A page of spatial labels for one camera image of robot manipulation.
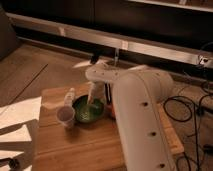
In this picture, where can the metal shelf rail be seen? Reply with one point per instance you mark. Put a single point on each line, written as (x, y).
(137, 45)

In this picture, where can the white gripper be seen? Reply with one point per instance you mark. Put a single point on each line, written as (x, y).
(96, 90)

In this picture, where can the orange and blue object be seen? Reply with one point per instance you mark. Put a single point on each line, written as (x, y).
(111, 111)

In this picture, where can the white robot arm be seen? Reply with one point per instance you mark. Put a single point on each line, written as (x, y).
(136, 94)

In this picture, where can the green ceramic bowl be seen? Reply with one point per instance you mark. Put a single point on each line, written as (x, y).
(88, 113)

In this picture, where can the white paper cup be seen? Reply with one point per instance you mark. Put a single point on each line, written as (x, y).
(66, 116)

